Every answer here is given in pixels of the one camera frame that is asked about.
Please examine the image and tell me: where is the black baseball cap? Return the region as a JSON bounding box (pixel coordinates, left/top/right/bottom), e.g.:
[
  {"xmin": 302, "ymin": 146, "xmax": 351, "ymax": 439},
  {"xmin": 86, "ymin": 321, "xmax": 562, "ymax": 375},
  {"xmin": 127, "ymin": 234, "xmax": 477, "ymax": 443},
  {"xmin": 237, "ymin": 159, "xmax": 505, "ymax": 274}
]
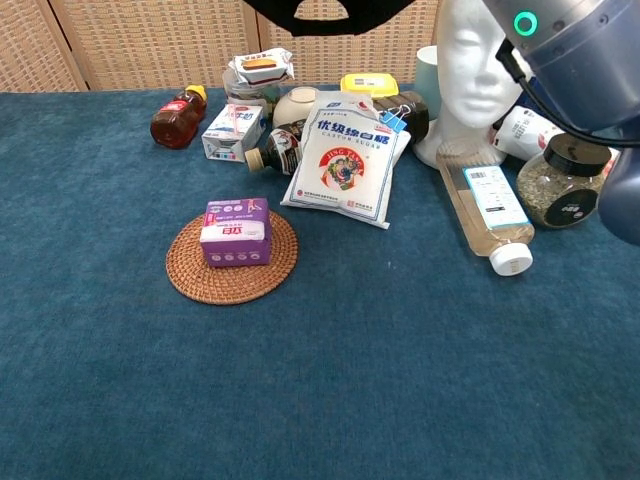
[{"xmin": 242, "ymin": 0, "xmax": 419, "ymax": 38}]

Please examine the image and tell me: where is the white foam mannequin head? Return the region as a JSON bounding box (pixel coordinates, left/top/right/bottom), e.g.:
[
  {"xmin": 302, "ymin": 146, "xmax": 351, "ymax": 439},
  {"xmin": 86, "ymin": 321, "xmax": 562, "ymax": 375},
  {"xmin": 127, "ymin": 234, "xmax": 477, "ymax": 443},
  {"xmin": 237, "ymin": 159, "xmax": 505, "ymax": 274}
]
[{"xmin": 412, "ymin": 0, "xmax": 532, "ymax": 169}]

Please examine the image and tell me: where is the white sugar bag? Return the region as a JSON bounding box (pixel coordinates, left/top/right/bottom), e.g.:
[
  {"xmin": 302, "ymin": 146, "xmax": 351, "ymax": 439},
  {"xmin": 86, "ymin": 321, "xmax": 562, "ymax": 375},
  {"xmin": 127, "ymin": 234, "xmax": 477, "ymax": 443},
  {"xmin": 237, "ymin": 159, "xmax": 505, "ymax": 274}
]
[{"xmin": 279, "ymin": 90, "xmax": 412, "ymax": 230}]

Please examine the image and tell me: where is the purple pad package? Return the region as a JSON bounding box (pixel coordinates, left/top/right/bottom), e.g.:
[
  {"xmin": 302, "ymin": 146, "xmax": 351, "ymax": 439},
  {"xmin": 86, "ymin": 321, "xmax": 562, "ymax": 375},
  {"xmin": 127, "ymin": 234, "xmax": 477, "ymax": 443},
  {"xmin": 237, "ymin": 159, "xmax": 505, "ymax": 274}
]
[{"xmin": 199, "ymin": 196, "xmax": 274, "ymax": 269}]

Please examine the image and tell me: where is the dark sauce bottle beige cap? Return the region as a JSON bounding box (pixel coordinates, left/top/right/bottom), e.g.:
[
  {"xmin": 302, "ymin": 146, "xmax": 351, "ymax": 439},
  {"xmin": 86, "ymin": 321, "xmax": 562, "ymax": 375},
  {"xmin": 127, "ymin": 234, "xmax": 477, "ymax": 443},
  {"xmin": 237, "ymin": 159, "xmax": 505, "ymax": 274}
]
[{"xmin": 244, "ymin": 119, "xmax": 307, "ymax": 177}]

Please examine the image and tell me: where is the round woven rattan coaster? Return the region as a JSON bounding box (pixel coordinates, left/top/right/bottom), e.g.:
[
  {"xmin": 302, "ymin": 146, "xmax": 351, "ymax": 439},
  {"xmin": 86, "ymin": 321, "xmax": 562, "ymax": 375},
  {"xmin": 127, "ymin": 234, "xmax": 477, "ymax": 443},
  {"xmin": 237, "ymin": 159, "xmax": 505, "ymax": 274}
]
[{"xmin": 165, "ymin": 209, "xmax": 299, "ymax": 306}]

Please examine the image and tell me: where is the white blue milk carton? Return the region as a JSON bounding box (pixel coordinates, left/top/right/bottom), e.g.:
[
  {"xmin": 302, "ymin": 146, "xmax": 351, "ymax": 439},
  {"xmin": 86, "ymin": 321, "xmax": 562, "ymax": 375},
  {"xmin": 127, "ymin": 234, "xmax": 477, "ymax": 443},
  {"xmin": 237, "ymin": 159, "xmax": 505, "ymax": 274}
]
[{"xmin": 201, "ymin": 103, "xmax": 267, "ymax": 163}]

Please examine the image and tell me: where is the white ceramic bowl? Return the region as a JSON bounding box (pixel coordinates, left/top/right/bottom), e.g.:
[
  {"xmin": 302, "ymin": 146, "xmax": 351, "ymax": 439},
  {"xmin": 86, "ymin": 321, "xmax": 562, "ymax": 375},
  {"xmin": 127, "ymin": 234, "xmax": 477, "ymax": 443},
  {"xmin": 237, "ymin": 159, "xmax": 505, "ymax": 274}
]
[{"xmin": 272, "ymin": 85, "xmax": 324, "ymax": 130}]

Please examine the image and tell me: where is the blue table cloth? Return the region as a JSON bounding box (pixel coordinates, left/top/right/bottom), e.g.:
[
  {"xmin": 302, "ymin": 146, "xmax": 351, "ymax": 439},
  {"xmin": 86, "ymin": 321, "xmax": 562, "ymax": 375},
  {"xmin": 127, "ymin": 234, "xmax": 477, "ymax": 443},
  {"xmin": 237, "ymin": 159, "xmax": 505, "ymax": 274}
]
[{"xmin": 0, "ymin": 82, "xmax": 640, "ymax": 480}]

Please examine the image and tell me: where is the blue binder clip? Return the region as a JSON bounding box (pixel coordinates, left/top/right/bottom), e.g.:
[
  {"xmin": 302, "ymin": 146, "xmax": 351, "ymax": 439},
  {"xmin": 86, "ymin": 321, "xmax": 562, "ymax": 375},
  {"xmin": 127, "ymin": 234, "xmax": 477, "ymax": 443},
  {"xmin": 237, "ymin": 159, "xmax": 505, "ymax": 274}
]
[{"xmin": 372, "ymin": 99, "xmax": 411, "ymax": 134}]

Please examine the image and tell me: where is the dark brown plastic bottle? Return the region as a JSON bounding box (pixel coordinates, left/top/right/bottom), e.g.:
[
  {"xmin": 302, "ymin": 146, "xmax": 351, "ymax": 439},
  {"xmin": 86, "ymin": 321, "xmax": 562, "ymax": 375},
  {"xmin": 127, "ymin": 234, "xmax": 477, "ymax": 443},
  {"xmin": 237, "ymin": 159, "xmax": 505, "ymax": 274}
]
[{"xmin": 372, "ymin": 90, "xmax": 431, "ymax": 146}]

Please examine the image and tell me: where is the yellow lid container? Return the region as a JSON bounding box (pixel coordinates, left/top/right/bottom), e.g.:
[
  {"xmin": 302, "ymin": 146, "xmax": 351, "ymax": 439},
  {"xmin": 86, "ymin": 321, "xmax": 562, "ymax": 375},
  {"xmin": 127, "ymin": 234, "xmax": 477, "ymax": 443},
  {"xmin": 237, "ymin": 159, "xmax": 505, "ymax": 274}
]
[{"xmin": 340, "ymin": 72, "xmax": 400, "ymax": 99}]

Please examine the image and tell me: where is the clear bottle white cap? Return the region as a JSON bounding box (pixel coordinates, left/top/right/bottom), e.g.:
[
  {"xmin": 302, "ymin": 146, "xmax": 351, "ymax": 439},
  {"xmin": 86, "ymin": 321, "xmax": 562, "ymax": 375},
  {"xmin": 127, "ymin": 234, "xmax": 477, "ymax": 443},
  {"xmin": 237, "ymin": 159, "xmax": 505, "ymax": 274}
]
[{"xmin": 436, "ymin": 139, "xmax": 535, "ymax": 277}]

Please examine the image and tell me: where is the white cake snack packet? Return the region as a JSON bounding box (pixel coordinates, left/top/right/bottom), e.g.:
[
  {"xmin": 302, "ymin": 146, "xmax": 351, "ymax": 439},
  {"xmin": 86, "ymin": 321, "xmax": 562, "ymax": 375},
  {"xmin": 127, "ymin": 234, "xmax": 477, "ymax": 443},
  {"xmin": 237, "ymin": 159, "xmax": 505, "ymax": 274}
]
[{"xmin": 228, "ymin": 47, "xmax": 296, "ymax": 89}]

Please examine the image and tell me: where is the honey bottle yellow cap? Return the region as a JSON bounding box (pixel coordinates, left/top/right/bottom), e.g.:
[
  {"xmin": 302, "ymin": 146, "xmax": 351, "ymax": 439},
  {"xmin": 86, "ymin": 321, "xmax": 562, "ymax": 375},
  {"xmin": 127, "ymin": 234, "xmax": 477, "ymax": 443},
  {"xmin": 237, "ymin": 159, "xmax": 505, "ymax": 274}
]
[{"xmin": 149, "ymin": 84, "xmax": 209, "ymax": 150}]

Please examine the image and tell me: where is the pale green cup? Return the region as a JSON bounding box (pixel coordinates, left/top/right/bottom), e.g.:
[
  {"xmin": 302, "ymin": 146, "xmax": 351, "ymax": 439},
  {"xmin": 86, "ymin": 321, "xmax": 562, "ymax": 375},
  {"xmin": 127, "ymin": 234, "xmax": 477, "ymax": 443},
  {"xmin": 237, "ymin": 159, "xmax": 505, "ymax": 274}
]
[{"xmin": 414, "ymin": 44, "xmax": 442, "ymax": 121}]

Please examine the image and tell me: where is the white pouch red print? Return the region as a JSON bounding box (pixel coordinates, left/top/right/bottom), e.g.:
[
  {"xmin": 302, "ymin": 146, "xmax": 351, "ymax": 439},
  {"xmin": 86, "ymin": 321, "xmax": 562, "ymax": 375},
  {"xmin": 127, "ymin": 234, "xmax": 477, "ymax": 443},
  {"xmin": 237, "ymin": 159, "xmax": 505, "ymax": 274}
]
[{"xmin": 489, "ymin": 104, "xmax": 566, "ymax": 161}]

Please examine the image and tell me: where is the glass spice jar black lid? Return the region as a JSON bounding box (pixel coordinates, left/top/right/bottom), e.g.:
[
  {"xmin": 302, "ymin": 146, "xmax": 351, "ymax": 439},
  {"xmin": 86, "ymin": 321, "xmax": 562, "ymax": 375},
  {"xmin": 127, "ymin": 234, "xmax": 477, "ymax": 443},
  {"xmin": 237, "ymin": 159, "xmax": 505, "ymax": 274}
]
[{"xmin": 515, "ymin": 132, "xmax": 612, "ymax": 229}]

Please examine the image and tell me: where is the woven folding screen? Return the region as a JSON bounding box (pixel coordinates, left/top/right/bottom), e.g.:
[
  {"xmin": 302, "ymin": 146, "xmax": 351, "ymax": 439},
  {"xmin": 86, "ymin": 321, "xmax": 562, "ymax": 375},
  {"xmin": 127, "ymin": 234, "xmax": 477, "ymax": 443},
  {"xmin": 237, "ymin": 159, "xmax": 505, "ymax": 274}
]
[{"xmin": 0, "ymin": 0, "xmax": 539, "ymax": 92}]

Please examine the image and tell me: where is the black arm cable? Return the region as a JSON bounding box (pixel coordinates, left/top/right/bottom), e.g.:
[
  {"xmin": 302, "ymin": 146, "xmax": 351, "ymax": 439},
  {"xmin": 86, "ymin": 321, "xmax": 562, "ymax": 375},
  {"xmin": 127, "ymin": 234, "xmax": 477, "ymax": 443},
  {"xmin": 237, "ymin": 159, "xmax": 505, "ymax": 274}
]
[{"xmin": 495, "ymin": 38, "xmax": 640, "ymax": 149}]

